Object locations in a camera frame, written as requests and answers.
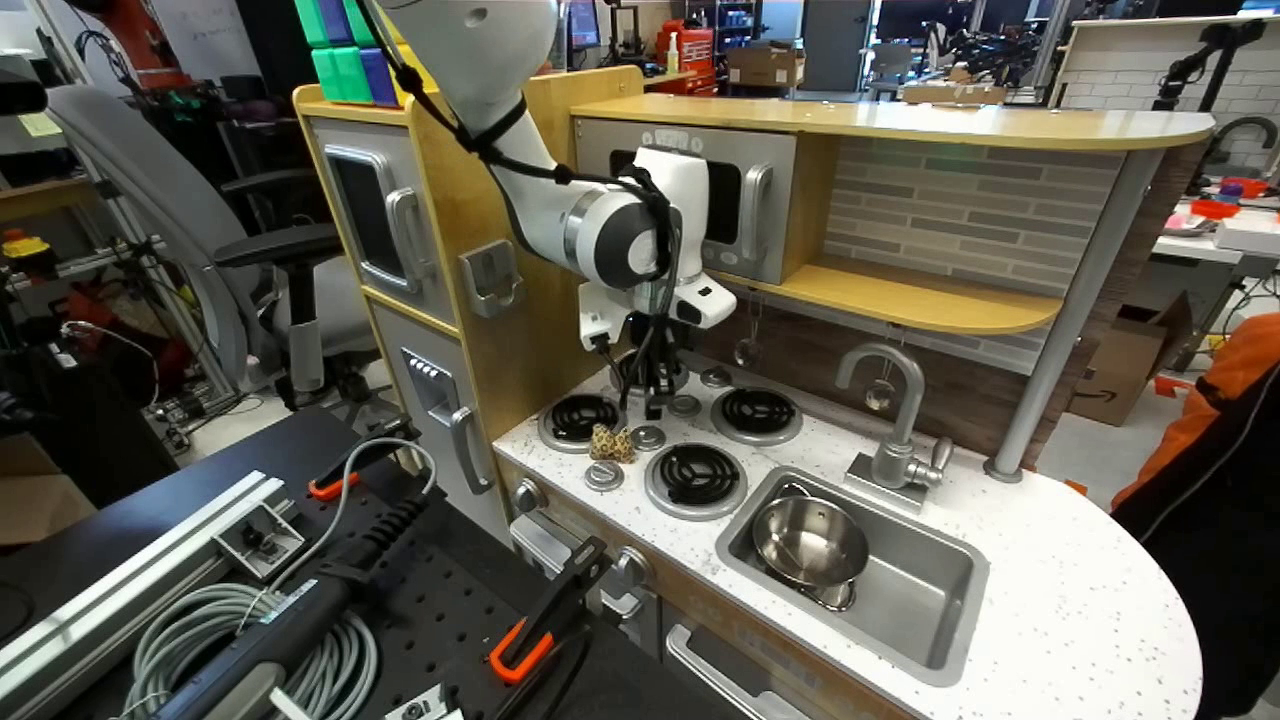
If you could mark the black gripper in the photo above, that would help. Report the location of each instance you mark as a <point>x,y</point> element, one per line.
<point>654,351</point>

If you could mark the small tan patterned toy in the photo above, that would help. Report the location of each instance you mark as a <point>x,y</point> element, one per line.
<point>614,442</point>

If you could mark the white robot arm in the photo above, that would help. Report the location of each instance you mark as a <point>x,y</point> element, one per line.
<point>467,43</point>

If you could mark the silver stove knob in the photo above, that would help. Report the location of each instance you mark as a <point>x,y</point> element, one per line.
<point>686,407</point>
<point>650,439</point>
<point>605,472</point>

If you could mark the black coil stove burner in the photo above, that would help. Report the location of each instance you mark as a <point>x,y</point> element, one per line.
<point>582,419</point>
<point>756,413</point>
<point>693,478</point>

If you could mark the silver metal pot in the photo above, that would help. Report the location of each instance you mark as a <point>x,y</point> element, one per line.
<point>804,541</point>

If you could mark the silver toy sink basin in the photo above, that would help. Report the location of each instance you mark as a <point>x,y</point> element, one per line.
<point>921,592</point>

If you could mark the silver toy faucet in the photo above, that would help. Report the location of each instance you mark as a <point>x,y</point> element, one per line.
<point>907,461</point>

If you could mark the orange and black bar clamp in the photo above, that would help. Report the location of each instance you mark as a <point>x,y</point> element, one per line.
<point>523,659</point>
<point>330,491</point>

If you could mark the black perforated breadboard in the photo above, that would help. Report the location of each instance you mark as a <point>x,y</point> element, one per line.
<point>440,602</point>

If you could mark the small cardboard box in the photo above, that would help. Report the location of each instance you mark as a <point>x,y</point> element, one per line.
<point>761,67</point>

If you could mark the wooden toy kitchen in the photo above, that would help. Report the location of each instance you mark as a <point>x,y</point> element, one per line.
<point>933,126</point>

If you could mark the green foam block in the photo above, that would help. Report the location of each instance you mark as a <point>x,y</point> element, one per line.
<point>341,74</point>
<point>321,23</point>

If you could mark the large cardboard box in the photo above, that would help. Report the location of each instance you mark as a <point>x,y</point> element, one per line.
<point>1121,367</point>

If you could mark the grey office chair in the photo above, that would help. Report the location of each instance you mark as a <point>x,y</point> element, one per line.
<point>162,175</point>

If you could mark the white panel board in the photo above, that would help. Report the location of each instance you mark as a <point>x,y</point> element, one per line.
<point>1105,67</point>

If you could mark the standing person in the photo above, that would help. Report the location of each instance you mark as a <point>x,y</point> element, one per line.
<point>1227,532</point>

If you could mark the flat cardboard piece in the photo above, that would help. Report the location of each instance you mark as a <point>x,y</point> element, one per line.
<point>33,501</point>

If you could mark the silver corner bracket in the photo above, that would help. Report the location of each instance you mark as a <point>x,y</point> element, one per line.
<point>434,704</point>
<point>260,536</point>

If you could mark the aluminium profile rail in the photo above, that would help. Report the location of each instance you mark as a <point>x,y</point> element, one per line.
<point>120,580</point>

